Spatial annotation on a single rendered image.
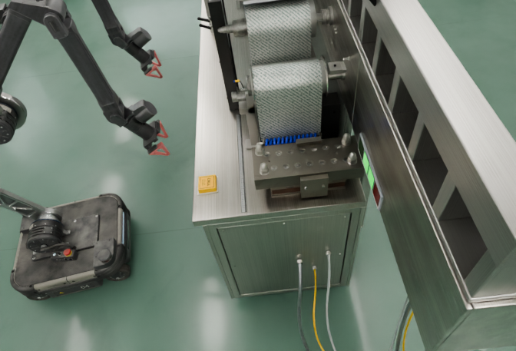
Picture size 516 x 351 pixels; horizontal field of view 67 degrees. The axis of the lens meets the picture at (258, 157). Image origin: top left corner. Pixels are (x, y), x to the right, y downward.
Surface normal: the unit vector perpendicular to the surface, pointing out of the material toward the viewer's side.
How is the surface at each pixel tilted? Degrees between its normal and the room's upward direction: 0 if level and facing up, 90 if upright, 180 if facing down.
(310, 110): 90
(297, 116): 90
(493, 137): 0
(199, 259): 0
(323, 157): 0
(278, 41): 92
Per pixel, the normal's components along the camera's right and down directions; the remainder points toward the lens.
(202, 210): -0.10, -0.65
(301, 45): 0.07, 0.78
